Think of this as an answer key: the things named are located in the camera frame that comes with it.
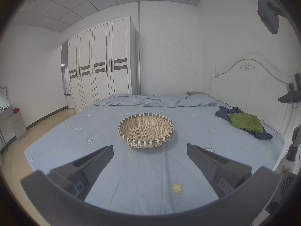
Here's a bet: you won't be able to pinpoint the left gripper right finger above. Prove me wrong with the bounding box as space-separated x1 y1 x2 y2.
187 143 252 199

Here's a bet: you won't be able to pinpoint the grey dressing table with mirror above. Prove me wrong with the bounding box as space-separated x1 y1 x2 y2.
0 86 15 155

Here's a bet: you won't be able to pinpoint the green shorts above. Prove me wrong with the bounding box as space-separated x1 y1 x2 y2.
227 113 264 134

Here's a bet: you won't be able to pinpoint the black mounted device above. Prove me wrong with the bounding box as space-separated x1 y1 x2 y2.
278 73 301 109

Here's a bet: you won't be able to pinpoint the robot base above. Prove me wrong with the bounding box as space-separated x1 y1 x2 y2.
263 160 299 222

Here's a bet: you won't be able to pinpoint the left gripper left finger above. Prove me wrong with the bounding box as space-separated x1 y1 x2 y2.
48 145 114 201

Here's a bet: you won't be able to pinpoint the pale blue quilt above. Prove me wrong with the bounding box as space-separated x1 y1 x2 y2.
92 93 217 108

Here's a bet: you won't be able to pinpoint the bed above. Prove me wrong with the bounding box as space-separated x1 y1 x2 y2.
24 53 294 215

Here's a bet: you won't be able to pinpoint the dark blue garment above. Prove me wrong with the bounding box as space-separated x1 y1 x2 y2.
215 106 273 140

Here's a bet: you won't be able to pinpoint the grey chest of drawers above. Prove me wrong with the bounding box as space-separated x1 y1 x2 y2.
11 109 28 141

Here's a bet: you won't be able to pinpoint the round woven basket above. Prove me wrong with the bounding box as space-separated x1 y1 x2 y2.
118 113 174 148

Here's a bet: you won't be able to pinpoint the white wardrobe with grey bands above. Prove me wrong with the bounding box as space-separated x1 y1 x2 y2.
68 16 141 113

